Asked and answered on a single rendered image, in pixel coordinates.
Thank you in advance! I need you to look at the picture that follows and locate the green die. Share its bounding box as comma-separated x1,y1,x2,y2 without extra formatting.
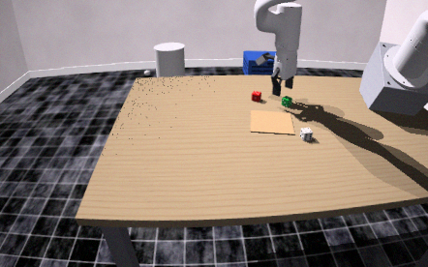
282,96,292,107

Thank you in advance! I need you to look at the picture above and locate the peach flat mat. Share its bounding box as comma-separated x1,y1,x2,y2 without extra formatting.
251,110,294,135

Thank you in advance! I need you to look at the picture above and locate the white die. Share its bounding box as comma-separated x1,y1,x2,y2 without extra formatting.
300,128,313,141

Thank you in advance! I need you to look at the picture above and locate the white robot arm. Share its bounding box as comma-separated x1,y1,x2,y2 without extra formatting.
255,0,428,89

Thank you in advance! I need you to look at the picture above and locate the red die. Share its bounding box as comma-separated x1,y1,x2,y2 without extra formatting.
252,91,261,102

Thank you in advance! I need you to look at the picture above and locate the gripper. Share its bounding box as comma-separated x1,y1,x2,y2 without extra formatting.
271,48,297,97

